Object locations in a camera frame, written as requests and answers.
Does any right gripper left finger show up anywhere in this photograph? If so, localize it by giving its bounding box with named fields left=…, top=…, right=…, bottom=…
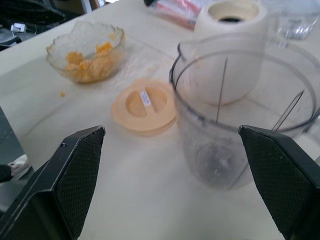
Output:
left=0, top=125, right=105, bottom=240

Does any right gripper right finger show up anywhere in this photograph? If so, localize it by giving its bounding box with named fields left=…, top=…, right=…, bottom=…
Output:
left=238, top=124, right=320, bottom=240

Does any clear blender jar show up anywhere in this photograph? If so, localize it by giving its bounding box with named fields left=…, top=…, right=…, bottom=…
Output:
left=169, top=32, right=318, bottom=191

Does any beige blender lid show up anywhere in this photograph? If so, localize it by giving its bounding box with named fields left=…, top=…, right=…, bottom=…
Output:
left=111, top=77, right=177, bottom=138

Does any clear scalloped glass bowl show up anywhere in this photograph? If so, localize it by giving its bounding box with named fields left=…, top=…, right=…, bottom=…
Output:
left=45, top=20, right=126, bottom=85

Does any clear crinkled plastic bag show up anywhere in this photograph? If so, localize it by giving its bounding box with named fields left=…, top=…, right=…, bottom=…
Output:
left=272, top=0, right=320, bottom=40

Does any plastic bag with red print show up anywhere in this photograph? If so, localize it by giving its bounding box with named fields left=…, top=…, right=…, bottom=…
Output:
left=149, top=0, right=208, bottom=31

